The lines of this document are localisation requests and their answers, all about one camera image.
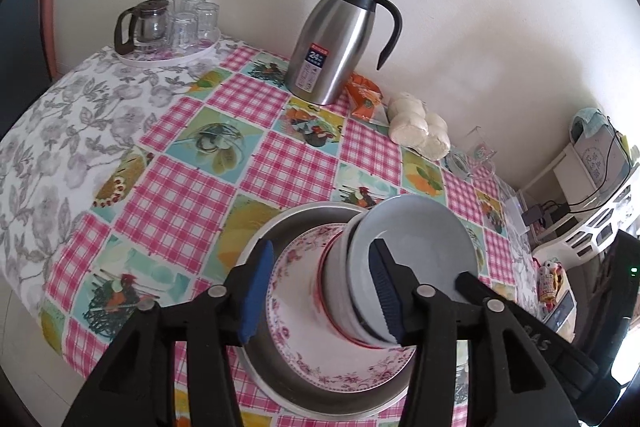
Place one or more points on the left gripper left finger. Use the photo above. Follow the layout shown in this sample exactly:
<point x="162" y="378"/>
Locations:
<point x="133" y="383"/>

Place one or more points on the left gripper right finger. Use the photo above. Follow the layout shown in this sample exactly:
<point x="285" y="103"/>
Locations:
<point x="510" y="384"/>

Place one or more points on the light blue bowl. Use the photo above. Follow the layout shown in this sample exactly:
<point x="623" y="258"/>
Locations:
<point x="422" y="234"/>

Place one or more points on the red-rimmed strawberry bowl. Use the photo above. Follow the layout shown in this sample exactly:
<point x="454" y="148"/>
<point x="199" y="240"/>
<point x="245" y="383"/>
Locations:
<point x="321" y="312"/>

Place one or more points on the colourful snack packet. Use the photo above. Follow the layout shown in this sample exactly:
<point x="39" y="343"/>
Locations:
<point x="551" y="276"/>

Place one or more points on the stainless steel round pan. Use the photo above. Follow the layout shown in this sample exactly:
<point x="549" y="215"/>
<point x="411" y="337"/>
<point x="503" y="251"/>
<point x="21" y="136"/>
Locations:
<point x="261" y="359"/>

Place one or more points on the white side shelf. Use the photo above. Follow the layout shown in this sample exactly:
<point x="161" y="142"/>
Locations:
<point x="581" y="223"/>

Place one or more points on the black power adapter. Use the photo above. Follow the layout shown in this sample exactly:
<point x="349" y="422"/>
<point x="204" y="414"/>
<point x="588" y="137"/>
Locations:
<point x="535" y="215"/>

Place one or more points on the white power strip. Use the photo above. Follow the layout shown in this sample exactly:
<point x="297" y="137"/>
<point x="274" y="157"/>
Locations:
<point x="514" y="215"/>

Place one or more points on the pink floral plate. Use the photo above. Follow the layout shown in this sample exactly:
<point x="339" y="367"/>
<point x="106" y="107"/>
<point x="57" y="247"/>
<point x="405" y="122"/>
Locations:
<point x="302" y="332"/>

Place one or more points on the white square bowl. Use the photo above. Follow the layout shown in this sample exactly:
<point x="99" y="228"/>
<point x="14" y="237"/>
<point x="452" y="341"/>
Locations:
<point x="334" y="292"/>

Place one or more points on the grey printed bag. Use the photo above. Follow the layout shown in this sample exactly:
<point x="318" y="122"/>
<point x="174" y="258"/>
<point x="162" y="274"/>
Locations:
<point x="604" y="159"/>

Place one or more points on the clear glass mug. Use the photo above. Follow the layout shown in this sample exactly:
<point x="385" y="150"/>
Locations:
<point x="472" y="159"/>

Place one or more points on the teal cloth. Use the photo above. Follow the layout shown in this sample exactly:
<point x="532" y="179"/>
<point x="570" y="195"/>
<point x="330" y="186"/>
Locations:
<point x="587" y="122"/>

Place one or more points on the checkered picture tablecloth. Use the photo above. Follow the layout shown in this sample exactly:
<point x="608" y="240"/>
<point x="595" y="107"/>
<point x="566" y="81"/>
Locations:
<point x="177" y="211"/>

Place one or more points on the grey floral tablecloth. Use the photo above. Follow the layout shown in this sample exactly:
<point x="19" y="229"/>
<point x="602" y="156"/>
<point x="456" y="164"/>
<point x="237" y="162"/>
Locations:
<point x="65" y="146"/>

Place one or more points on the bag of steamed buns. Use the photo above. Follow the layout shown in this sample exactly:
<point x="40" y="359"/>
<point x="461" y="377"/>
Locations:
<point x="413" y="126"/>

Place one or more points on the orange snack packet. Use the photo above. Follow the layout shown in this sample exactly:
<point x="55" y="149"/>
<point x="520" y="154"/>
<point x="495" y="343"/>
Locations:
<point x="366" y="100"/>

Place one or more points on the white round tray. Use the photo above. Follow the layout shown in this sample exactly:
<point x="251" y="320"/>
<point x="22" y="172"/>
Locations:
<point x="167" y="57"/>

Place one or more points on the stainless steel thermos jug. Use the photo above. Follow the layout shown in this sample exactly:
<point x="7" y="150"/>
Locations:
<point x="330" y="45"/>

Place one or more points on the glass teapot black handle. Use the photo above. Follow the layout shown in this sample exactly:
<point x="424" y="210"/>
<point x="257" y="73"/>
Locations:
<point x="142" y="27"/>

